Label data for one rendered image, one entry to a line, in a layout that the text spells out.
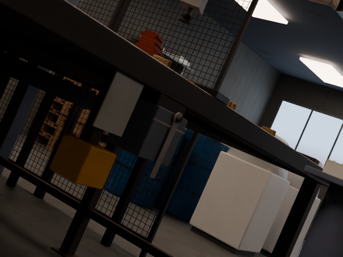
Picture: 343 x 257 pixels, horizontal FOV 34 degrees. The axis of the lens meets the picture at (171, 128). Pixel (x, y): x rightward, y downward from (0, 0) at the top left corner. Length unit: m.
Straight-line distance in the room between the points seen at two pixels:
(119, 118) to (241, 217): 4.45
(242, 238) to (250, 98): 6.67
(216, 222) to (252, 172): 0.61
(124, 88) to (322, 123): 10.83
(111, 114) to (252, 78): 10.68
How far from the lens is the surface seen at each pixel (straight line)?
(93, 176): 1.15
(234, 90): 11.36
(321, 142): 11.81
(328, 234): 1.83
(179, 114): 1.29
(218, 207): 5.69
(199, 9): 1.77
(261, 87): 12.16
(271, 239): 6.53
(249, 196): 5.57
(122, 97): 1.17
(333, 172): 1.84
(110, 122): 1.16
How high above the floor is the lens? 0.78
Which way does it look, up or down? 1 degrees up
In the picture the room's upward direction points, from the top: 24 degrees clockwise
